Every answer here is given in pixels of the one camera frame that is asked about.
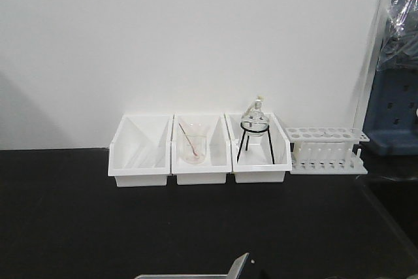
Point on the white right storage bin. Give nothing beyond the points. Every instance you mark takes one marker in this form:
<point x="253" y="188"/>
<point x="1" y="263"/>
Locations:
<point x="255" y="164"/>

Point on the clear plastic bag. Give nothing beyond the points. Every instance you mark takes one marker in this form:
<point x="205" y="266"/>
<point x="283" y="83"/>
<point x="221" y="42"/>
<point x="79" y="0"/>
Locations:
<point x="399" y="45"/>

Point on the white test tube rack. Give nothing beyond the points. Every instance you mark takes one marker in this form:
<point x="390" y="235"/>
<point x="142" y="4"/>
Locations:
<point x="326" y="150"/>

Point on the white storage bin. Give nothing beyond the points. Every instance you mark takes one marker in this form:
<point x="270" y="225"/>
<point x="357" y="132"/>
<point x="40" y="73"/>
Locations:
<point x="255" y="164"/>
<point x="140" y="152"/>
<point x="218" y="157"/>

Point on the black wire tripod stand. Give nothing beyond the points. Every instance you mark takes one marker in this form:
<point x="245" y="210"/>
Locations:
<point x="248" y="132"/>

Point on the silver metal tray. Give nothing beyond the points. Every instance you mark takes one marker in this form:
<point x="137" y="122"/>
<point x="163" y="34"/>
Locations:
<point x="234" y="272"/>

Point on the glass alcohol lamp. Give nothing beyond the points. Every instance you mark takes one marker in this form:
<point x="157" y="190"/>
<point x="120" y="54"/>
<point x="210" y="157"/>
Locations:
<point x="254" y="120"/>

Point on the glass stirring rod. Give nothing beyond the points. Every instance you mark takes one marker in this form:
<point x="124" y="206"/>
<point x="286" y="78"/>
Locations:
<point x="194" y="152"/>

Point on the grey pegboard drying rack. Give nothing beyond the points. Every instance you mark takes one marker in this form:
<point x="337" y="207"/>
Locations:
<point x="391" y="117"/>

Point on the glass beaker in bin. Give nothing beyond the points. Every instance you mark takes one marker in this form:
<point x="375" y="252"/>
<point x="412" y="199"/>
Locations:
<point x="197" y="133"/>

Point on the white middle storage bin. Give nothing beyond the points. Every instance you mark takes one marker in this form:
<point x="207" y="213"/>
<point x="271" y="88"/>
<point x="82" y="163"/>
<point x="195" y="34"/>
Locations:
<point x="218" y="157"/>

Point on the white left storage bin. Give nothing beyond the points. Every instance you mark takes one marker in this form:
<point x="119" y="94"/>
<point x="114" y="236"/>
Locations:
<point x="140" y="152"/>

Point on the black lab sink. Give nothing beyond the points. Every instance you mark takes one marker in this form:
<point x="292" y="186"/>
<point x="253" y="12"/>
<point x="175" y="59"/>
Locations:
<point x="395" y="199"/>

